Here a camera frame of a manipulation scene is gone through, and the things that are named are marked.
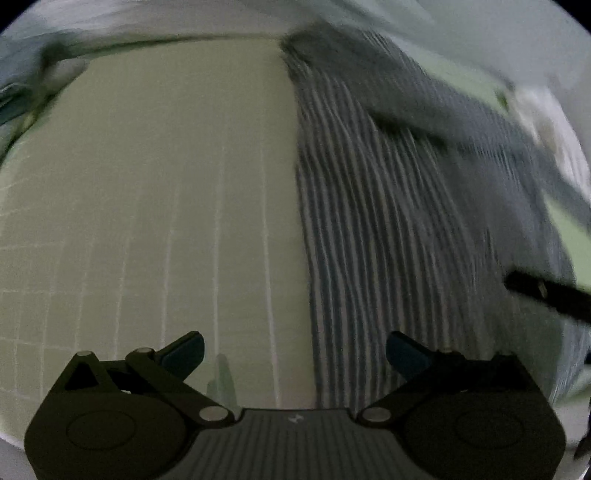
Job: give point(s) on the blue plaid shirt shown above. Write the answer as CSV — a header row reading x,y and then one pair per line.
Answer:
x,y
392,207

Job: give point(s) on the white garment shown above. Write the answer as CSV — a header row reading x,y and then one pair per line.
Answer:
x,y
549,124

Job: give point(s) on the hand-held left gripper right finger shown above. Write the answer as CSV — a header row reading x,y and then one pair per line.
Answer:
x,y
406,357

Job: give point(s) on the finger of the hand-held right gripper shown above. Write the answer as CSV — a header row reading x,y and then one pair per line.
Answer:
x,y
549,293

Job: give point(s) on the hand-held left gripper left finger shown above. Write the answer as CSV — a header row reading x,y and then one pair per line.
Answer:
x,y
184,355

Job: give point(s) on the folded blue-grey blanket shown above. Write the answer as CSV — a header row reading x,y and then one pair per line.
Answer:
x,y
18,106

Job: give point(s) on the pale blue carrot-print sheet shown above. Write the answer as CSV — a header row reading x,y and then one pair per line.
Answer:
x,y
184,18

